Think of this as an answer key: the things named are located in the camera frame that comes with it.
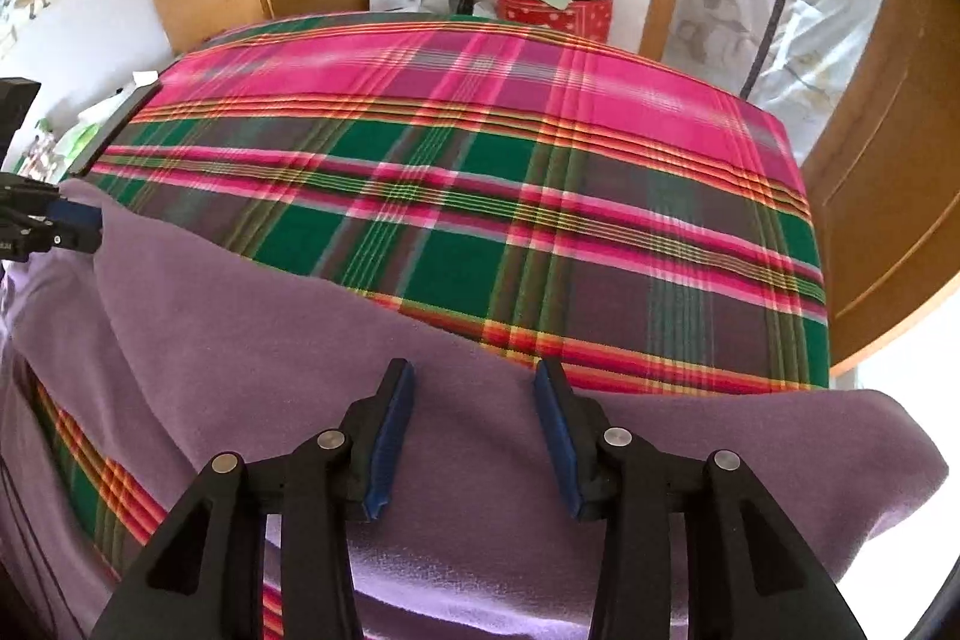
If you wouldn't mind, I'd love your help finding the red polka dot box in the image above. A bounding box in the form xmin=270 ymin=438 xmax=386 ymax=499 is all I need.
xmin=496 ymin=0 xmax=613 ymax=44

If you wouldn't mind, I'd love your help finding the black smartphone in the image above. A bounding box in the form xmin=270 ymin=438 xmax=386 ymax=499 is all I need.
xmin=65 ymin=81 xmax=161 ymax=177

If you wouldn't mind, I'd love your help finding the pink green plaid tablecloth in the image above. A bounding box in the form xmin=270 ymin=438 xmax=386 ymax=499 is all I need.
xmin=13 ymin=11 xmax=833 ymax=640

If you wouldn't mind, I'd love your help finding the brown wooden door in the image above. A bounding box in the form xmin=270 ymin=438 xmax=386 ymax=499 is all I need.
xmin=802 ymin=0 xmax=958 ymax=375

